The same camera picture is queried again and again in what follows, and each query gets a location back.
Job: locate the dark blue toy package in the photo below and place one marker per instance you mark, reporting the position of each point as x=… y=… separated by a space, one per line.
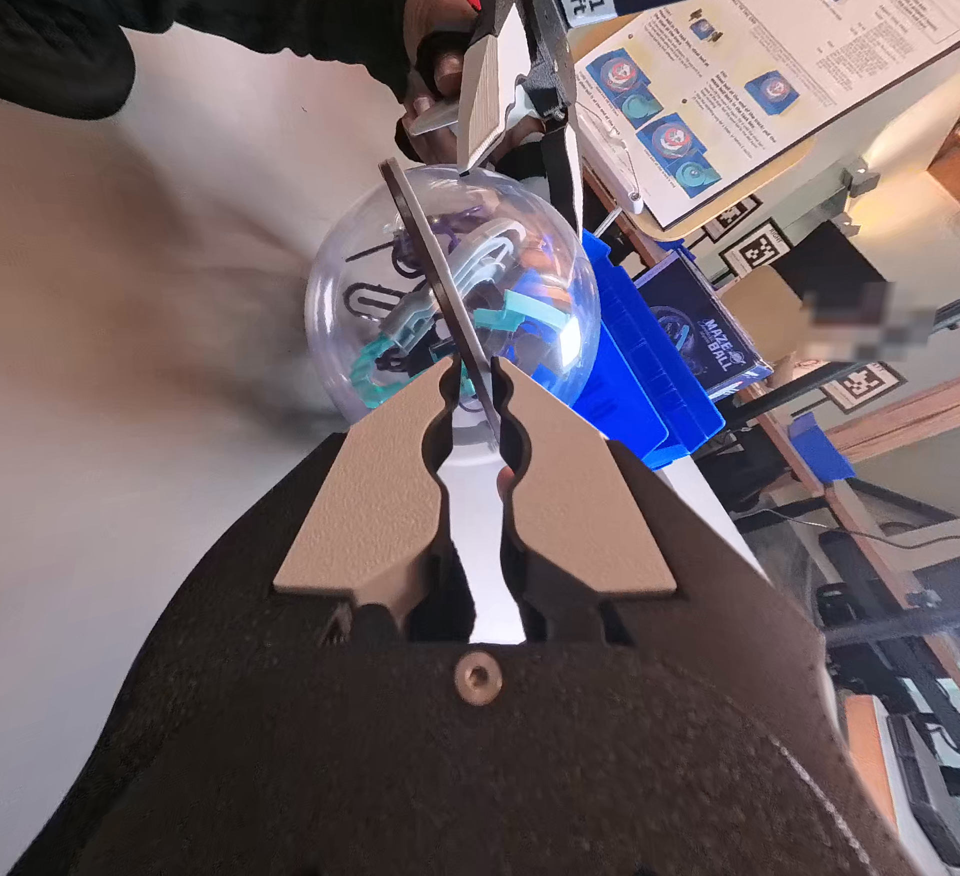
x=705 y=336

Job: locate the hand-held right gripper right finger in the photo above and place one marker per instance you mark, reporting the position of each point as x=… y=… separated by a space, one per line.
x=585 y=516

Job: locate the orange-edged grey desk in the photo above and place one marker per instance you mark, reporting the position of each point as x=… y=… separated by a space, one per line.
x=870 y=748

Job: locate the person's left hand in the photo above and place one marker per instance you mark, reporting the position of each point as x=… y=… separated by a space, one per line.
x=431 y=13

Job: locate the instruction sheet on clipboard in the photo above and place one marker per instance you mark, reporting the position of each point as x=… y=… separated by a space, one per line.
x=619 y=156

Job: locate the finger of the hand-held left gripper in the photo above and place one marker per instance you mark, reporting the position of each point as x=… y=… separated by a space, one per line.
x=487 y=88
x=574 y=171

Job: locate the wooden-top black-leg desk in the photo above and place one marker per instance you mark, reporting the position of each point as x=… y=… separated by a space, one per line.
x=900 y=422

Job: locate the clear plastic maze ball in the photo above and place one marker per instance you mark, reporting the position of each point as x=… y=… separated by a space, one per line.
x=352 y=268

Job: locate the small blue box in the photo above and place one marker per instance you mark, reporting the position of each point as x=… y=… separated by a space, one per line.
x=821 y=450

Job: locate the small framed marker picture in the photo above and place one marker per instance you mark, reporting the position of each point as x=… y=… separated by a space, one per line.
x=757 y=247
x=731 y=214
x=862 y=385

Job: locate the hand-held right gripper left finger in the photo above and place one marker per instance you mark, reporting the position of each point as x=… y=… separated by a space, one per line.
x=367 y=516

